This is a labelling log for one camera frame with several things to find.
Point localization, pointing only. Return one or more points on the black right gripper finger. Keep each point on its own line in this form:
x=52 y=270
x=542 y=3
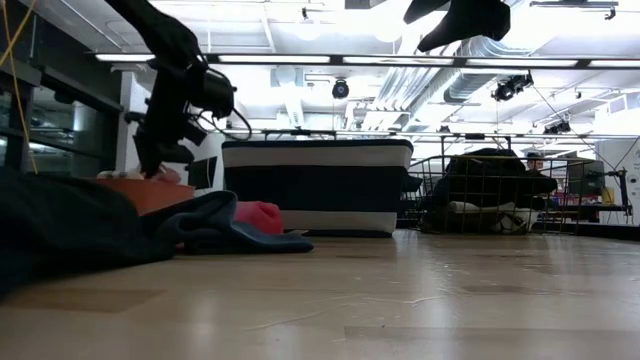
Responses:
x=470 y=22
x=425 y=9

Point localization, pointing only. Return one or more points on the navy cloth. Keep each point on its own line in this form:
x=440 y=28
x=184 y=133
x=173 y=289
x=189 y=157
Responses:
x=210 y=220

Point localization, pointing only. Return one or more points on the black ceiling track light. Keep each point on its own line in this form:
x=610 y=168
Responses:
x=557 y=128
x=510 y=87

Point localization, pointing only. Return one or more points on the red cloth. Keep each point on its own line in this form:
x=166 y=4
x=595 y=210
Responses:
x=260 y=217

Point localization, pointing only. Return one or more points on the black t-shirt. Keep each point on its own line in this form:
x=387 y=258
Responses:
x=60 y=225

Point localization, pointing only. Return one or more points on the orange plastic basket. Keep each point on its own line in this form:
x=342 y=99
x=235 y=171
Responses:
x=150 y=195

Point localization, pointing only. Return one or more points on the overhead light bar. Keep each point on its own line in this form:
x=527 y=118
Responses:
x=380 y=61

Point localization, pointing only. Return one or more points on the person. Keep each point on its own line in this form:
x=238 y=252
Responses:
x=536 y=162

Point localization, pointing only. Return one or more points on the black overhead camera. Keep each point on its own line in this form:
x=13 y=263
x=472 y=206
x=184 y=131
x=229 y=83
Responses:
x=340 y=89

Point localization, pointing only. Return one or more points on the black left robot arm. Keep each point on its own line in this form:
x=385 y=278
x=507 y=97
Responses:
x=160 y=30

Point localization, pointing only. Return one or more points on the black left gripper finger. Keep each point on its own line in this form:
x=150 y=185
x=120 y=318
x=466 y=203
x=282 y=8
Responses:
x=177 y=155
x=150 y=157

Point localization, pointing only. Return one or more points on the black computer monitor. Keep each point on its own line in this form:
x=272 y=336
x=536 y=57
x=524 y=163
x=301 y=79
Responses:
x=202 y=172

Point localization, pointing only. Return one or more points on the blue fabric storage bin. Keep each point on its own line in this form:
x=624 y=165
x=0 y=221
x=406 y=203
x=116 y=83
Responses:
x=320 y=185

